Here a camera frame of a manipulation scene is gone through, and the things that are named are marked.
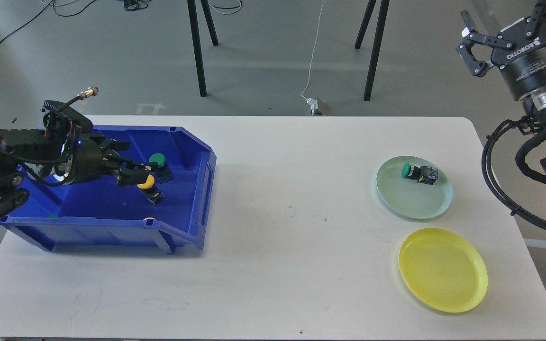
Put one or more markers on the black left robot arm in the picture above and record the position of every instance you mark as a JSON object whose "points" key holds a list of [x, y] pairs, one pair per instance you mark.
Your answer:
{"points": [[65, 151]]}

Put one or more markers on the yellow plate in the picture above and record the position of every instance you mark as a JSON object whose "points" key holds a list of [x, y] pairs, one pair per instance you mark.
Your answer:
{"points": [[443, 270]]}

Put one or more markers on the yellow push button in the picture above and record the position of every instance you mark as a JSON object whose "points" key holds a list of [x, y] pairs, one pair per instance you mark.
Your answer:
{"points": [[150, 191]]}

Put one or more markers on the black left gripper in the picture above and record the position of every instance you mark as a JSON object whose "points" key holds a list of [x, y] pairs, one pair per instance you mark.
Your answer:
{"points": [[95, 156]]}

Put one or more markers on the light green plate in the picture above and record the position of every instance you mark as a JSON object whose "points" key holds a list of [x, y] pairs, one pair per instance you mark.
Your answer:
{"points": [[411, 198]]}

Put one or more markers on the green push button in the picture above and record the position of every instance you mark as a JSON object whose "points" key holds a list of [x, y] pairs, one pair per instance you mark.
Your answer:
{"points": [[422, 174], [162, 171]]}

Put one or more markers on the white power adapter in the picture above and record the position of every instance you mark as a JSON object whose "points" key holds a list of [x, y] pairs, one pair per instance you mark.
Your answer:
{"points": [[317, 107]]}

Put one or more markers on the blue plastic bin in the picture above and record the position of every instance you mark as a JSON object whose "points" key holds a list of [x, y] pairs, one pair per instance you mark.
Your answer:
{"points": [[102, 213]]}

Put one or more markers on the black tripod leg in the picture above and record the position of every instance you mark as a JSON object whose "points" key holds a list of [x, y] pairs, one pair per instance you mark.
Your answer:
{"points": [[377, 43], [366, 18], [210, 22], [195, 38]]}

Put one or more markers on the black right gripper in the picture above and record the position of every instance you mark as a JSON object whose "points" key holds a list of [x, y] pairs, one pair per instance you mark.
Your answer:
{"points": [[536, 57]]}

